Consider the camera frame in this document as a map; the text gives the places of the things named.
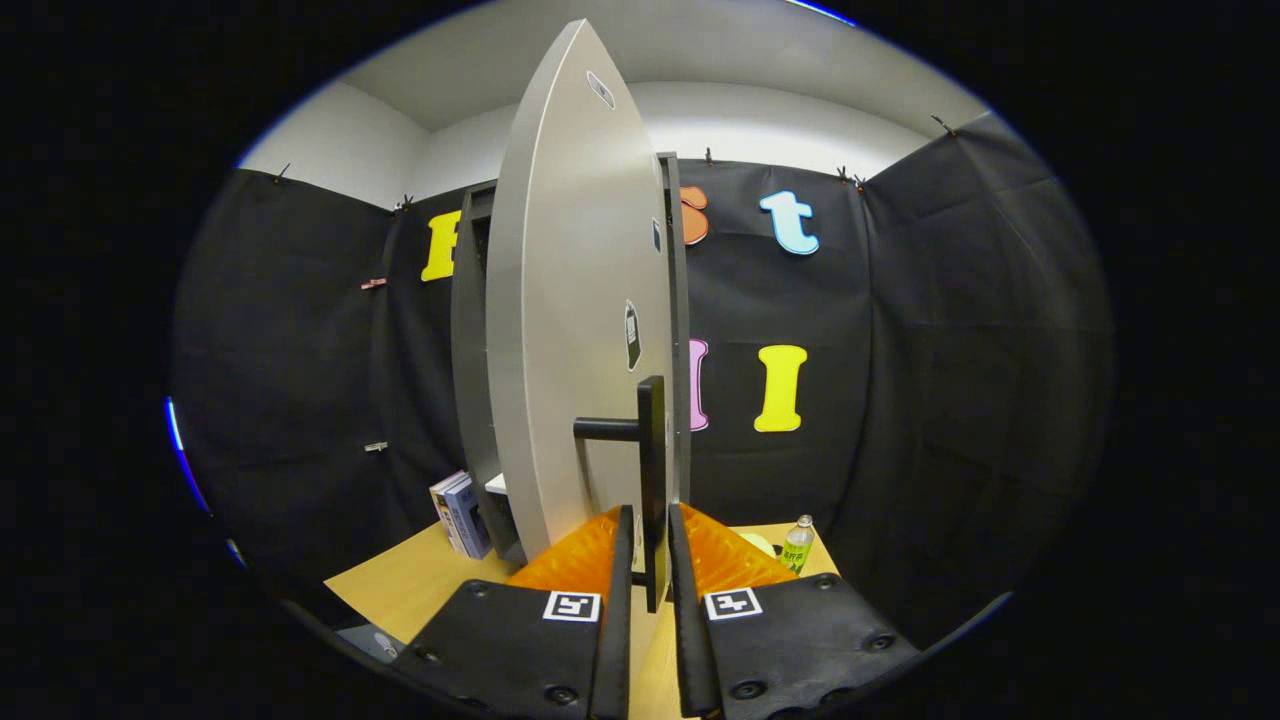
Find black door handle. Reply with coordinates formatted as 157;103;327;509
573;376;669;613

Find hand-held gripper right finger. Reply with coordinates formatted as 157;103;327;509
668;503;921;719

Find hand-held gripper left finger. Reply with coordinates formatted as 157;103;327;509
395;505;636;720

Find grey shoe cabinet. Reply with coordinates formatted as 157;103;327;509
450;152;693;566

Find long ceiling light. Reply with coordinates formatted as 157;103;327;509
785;0;856;26

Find clear plastic bottle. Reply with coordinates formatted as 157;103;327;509
780;515;816;574

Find black backdrop cloth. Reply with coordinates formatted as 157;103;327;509
170;110;1116;651

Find blue book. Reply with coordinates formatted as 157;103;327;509
445;478;493;559

